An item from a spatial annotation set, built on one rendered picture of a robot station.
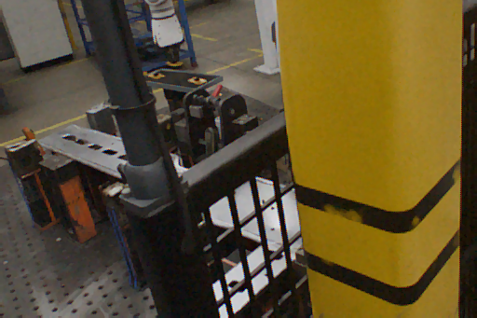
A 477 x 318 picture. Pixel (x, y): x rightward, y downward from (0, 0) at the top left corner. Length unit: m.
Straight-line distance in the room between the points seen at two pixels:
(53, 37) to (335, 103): 8.16
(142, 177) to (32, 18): 8.07
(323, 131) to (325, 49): 0.06
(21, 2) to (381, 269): 8.08
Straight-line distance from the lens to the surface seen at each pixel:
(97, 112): 2.16
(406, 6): 0.31
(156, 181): 0.32
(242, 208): 1.34
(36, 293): 1.83
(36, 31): 8.39
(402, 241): 0.37
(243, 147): 0.38
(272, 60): 5.69
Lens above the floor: 1.71
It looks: 24 degrees down
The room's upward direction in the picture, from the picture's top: 11 degrees counter-clockwise
